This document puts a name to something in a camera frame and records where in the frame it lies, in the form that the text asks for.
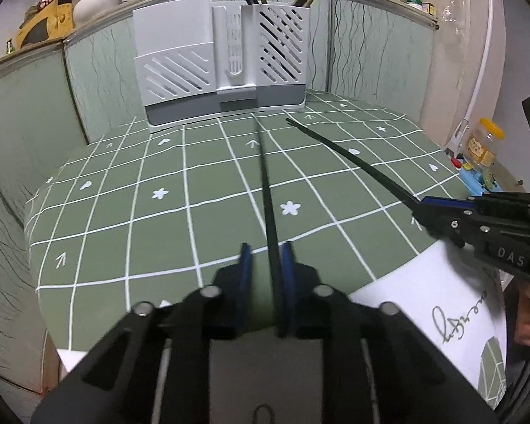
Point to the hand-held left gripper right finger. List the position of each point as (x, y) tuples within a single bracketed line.
[(289, 276)]

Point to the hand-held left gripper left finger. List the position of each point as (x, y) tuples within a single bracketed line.
[(246, 276)]

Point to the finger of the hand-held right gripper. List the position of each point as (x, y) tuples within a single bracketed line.
[(446, 204), (441, 225)]

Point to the white plastic utensil holder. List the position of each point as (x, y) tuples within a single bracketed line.
[(176, 31)]

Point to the blue plastic toy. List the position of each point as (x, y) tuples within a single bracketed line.
[(479, 182)]

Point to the clear jar with yellow lid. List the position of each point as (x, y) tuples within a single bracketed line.
[(483, 145)]

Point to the green checked tablecloth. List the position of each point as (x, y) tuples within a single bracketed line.
[(159, 238)]

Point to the white lidded pot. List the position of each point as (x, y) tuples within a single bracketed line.
[(98, 2)]

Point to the yellow microwave oven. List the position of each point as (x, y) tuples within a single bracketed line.
[(48, 24)]

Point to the white wall pipe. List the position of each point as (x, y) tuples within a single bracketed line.
[(481, 62)]

